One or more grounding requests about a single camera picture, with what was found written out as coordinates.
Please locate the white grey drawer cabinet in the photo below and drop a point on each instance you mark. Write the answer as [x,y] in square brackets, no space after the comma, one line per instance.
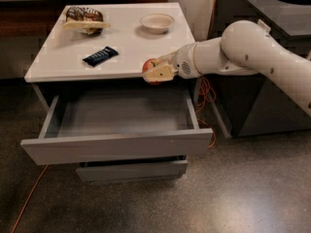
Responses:
[59,68]

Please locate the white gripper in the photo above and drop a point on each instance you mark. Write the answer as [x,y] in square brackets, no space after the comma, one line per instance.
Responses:
[182,63]

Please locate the white label on bin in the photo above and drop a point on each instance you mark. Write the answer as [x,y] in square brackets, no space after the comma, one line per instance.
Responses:
[264,26]

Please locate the grey top drawer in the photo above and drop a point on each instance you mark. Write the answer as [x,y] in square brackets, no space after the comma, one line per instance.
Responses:
[107,123]

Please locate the dark blue snack bar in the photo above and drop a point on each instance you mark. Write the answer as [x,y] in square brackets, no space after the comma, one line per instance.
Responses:
[100,56]

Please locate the brown chip bag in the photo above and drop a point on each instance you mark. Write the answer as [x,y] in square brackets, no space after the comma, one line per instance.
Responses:
[87,20]

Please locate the dark wooden bench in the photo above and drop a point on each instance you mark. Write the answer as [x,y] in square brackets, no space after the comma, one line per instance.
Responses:
[37,18]

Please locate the white paper bowl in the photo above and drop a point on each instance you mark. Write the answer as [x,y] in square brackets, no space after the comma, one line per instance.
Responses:
[157,23]

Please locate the grey bottom drawer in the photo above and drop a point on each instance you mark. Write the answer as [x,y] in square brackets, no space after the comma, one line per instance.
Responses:
[129,170]

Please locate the red apple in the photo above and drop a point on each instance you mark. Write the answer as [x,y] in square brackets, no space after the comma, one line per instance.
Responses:
[150,72]

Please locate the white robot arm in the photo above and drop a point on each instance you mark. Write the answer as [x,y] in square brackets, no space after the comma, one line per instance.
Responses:
[245,48]

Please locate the grey drawer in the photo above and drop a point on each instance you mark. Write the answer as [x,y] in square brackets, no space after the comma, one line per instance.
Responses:
[129,170]
[107,123]

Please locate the black trash bin cabinet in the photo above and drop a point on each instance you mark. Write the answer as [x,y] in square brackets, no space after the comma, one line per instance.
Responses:
[253,105]

